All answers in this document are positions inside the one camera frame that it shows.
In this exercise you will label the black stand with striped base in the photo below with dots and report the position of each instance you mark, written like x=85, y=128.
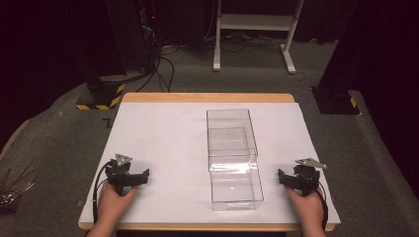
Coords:
x=102, y=89

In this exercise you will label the wooden table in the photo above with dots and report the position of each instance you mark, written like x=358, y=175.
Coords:
x=197, y=97

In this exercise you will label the clear plastic drawer case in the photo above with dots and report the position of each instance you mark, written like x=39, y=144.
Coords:
x=230, y=131

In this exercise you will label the white metal stand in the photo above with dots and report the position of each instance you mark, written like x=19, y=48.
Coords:
x=257, y=22

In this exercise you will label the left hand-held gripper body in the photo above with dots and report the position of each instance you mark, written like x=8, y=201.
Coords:
x=119, y=171

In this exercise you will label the person's left hand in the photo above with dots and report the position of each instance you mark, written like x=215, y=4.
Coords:
x=112, y=204

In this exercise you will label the white table sheet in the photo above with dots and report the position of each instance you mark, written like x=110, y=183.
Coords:
x=171, y=141

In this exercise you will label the clear plastic drawer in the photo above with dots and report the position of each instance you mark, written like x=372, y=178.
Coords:
x=235, y=184

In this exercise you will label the black power strip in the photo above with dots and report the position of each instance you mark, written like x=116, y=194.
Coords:
x=152, y=13

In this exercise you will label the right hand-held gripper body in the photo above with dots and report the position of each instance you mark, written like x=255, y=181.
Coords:
x=307, y=177

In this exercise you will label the person's right hand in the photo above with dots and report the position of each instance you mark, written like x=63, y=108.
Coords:
x=308, y=207

